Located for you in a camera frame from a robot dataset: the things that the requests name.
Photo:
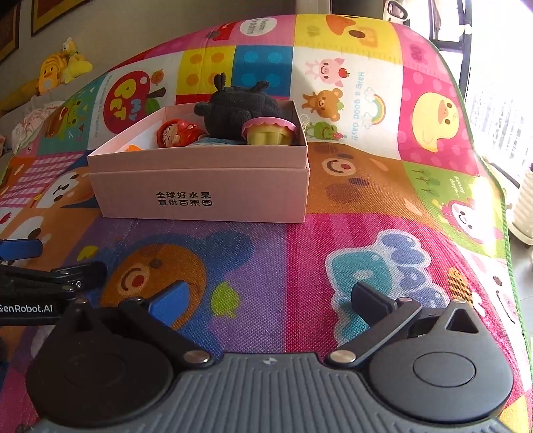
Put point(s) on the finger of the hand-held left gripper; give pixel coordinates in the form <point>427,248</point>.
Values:
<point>62,275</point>
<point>21,250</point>

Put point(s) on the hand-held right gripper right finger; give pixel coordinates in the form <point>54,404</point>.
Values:
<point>370,297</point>

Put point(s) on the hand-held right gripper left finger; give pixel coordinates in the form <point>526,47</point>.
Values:
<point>175,299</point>

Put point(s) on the pink cardboard box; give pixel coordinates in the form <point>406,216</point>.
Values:
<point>200,195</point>

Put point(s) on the orange toy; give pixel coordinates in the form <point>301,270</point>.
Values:
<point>133,147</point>

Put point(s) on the red hooded figurine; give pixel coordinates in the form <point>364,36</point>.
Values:
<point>175,133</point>

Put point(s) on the yellow cupcake toy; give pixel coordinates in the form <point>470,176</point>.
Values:
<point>266,135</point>

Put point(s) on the black plush toy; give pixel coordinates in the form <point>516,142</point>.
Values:
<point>237,108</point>

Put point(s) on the colourful cartoon play mat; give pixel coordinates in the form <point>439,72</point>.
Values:
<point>354,187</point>

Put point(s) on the white pink crumpled clothes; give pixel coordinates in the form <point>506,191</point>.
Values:
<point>33,123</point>

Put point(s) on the white ribbed plant pot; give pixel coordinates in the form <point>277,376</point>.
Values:
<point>525,204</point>

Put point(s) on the yellow green plush toy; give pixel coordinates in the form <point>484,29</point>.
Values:
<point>77,62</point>

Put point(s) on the white black device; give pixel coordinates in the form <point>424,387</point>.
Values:
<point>395,10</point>

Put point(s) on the narrow yellow framed wall picture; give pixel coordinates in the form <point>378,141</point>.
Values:
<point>8,29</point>

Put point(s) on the wide yellow framed wall picture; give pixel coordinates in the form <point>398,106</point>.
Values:
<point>54,12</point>

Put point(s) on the black window frame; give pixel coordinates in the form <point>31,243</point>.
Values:
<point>465,50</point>

